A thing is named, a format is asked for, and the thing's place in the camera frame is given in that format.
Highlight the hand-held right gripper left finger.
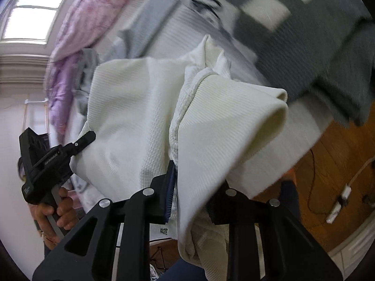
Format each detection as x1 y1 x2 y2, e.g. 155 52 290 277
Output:
32 160 178 281

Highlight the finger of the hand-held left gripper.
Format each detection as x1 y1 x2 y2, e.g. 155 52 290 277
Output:
63 131 97 156

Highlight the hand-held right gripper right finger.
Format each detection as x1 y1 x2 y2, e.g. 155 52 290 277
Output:
205 180 343 281

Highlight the white button-up jacket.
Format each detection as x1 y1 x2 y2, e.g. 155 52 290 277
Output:
70 34 289 281

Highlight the person's left hand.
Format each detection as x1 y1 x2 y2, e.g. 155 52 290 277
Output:
29 187 80 244

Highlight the grey hoodie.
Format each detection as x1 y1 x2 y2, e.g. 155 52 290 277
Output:
72 48 98 115

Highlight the white power strip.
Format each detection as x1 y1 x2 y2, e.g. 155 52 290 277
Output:
326 183 352 224

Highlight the purple floral quilt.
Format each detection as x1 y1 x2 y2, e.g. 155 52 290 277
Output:
44 0 141 128

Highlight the window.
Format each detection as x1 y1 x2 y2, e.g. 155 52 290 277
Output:
0 0 75 45

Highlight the grey checkered sweater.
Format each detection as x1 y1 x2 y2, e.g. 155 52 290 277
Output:
181 0 375 127

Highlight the black floor cable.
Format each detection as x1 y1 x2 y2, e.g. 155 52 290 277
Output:
306 148 331 227

